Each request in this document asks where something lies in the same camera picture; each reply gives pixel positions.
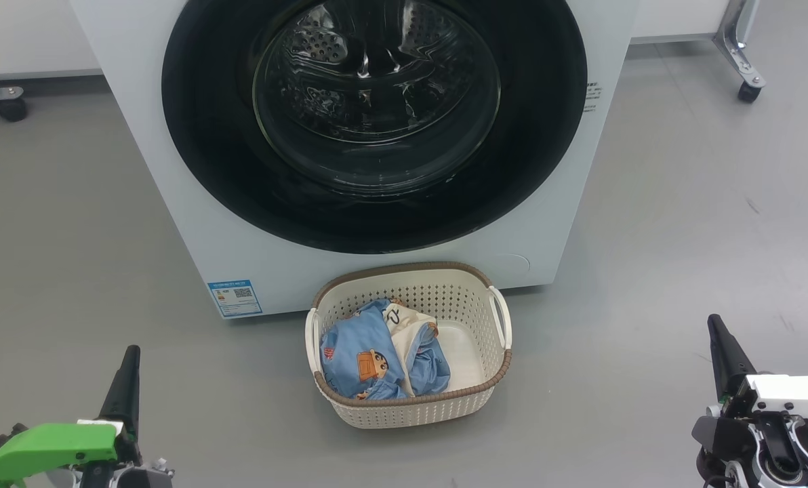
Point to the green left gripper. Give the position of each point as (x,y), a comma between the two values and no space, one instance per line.
(45,447)

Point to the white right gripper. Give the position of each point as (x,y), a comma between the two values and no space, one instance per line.
(790,393)

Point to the blue cartoon print garment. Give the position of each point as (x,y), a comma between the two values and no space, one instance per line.
(356,339)

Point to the round black glass washer door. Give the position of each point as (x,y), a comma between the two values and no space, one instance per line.
(207,135)

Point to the cream and blue garment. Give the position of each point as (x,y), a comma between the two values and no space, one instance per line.
(411,325)

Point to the white front-load washing machine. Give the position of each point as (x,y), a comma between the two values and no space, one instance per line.
(194,237)

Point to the blue energy label sticker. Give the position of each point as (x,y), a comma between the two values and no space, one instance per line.
(234,298)

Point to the cream perforated laundry basket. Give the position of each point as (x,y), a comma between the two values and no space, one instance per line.
(445,298)

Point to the metal partition leg with caster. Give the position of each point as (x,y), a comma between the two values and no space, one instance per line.
(736,47)

